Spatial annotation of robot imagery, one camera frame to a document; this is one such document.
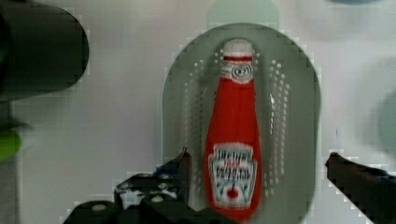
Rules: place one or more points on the green slotted spatula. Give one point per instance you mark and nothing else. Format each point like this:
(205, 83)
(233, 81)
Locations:
(11, 132)

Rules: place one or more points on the red ketchup bottle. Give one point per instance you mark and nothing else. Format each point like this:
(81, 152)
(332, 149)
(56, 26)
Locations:
(233, 160)

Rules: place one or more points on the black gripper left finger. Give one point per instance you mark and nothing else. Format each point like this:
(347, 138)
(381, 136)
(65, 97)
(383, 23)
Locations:
(171, 179)

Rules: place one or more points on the large black pan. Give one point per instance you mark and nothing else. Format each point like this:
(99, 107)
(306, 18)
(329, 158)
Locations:
(43, 49)

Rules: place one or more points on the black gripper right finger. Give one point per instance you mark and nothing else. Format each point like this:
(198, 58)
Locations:
(371, 190)

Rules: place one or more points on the green strainer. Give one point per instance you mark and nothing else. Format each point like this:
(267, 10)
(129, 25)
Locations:
(287, 106)

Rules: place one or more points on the blue round bowl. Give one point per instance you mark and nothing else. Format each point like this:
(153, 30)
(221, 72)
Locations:
(353, 2)

